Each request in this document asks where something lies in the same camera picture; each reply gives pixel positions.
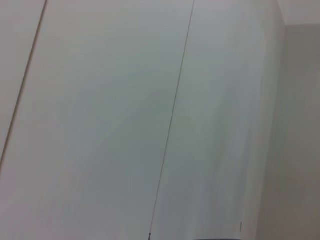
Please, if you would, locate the dark teal zip bag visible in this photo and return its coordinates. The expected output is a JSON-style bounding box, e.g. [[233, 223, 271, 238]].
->
[[189, 236, 243, 240]]

